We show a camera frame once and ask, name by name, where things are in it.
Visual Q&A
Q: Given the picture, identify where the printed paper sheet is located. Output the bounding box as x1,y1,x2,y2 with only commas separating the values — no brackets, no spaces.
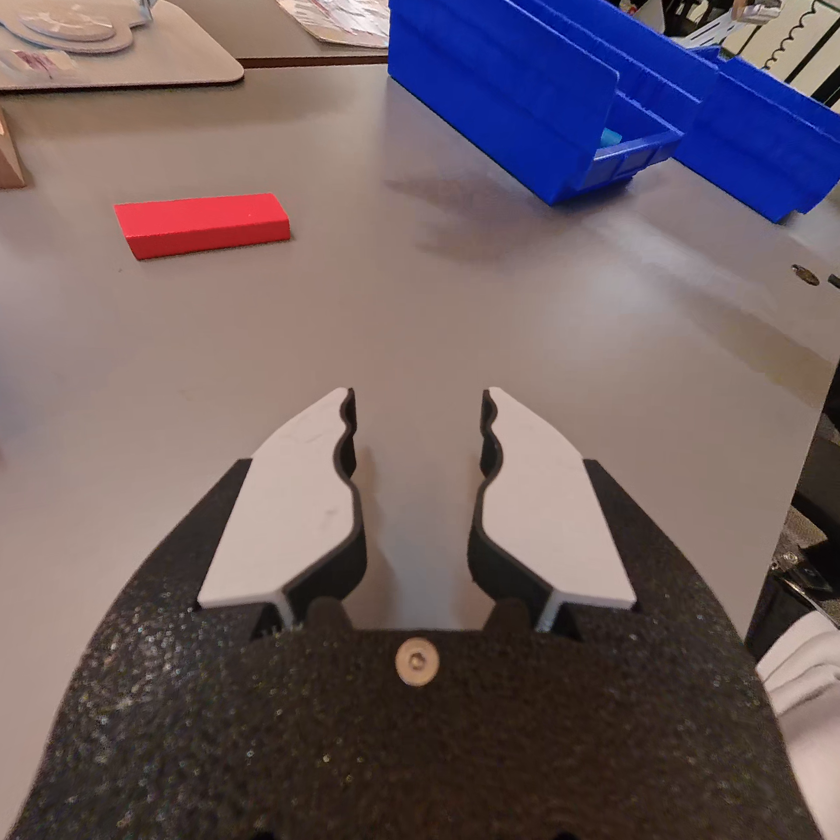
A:
276,0,391,48

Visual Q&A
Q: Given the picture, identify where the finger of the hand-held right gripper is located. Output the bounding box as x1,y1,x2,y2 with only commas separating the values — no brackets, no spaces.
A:
774,13,840,109
682,0,785,50

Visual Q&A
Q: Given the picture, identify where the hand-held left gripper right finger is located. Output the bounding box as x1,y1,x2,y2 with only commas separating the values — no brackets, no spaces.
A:
468,386,637,634

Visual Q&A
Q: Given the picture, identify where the black bag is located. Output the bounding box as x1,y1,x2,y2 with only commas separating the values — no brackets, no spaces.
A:
745,420,840,657

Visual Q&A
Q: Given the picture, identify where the plain wooden block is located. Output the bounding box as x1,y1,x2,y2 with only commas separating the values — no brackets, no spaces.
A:
0,108,27,191

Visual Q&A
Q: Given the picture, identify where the grey desk mat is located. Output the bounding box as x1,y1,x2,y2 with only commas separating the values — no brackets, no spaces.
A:
0,0,245,93

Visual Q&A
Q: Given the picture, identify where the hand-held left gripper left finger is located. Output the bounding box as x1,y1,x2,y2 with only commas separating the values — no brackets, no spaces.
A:
197,387,368,634

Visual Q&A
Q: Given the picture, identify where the red wooden plank block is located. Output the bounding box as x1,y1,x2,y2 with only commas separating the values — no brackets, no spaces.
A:
113,192,291,261

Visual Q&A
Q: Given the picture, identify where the person's white clothing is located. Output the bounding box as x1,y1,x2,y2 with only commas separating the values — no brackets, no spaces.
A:
755,607,840,840

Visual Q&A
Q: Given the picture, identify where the blue plastic storage bin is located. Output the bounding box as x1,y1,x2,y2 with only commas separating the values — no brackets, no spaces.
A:
525,0,840,224
387,0,686,206

